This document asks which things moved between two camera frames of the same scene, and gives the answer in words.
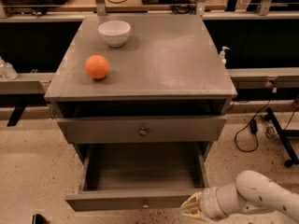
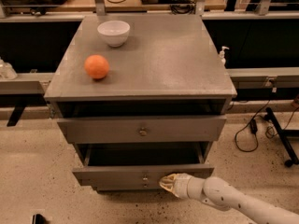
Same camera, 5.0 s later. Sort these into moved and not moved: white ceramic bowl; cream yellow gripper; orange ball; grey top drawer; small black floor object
Moved: cream yellow gripper
Not moved: orange ball; grey top drawer; small black floor object; white ceramic bowl
